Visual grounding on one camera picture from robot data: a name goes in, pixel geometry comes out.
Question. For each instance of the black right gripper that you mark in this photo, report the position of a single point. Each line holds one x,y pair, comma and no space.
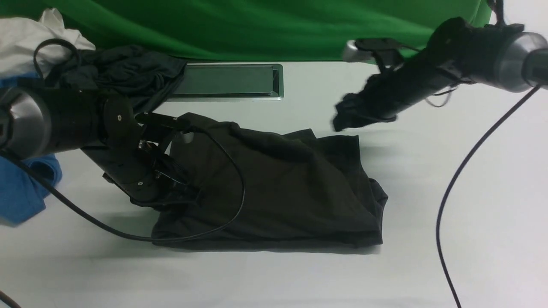
386,95

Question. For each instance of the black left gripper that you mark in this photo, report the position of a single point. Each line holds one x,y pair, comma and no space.
140,169

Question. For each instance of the dark gray long-sleeve top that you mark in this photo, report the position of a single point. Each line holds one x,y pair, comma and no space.
301,192

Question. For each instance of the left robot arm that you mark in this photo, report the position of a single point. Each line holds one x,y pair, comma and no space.
41,121

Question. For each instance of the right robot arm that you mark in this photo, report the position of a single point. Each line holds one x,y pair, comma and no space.
503,56

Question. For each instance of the dark navy crumpled garment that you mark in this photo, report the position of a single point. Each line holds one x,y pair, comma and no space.
144,76

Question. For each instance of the blue garment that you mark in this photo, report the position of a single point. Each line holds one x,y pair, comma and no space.
21,196

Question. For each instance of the green backdrop cloth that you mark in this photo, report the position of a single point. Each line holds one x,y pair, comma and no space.
253,30

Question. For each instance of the white crumpled garment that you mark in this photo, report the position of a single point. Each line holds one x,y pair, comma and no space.
19,38

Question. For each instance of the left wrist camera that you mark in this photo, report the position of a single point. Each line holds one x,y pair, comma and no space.
160,128

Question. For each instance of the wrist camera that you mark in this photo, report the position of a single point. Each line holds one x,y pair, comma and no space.
365,49
160,128

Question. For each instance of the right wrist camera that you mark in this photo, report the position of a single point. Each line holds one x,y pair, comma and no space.
365,49

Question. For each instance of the metal table cable hatch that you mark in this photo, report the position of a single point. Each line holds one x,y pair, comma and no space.
230,82

